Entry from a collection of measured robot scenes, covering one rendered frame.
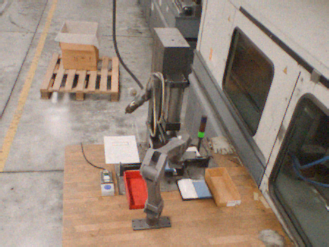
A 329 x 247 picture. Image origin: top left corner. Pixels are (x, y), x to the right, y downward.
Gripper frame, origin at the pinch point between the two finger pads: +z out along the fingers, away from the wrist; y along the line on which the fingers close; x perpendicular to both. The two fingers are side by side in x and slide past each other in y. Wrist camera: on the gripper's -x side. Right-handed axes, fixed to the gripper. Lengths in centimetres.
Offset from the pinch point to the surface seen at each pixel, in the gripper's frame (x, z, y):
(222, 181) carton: -33.7, 12.6, -7.1
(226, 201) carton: -29.0, 1.5, -22.2
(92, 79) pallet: 33, 238, 215
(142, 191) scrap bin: 15.8, 11.4, -11.3
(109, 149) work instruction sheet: 31, 34, 24
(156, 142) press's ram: 7.7, -2.0, 12.5
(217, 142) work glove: -42, 31, 26
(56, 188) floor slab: 74, 146, 33
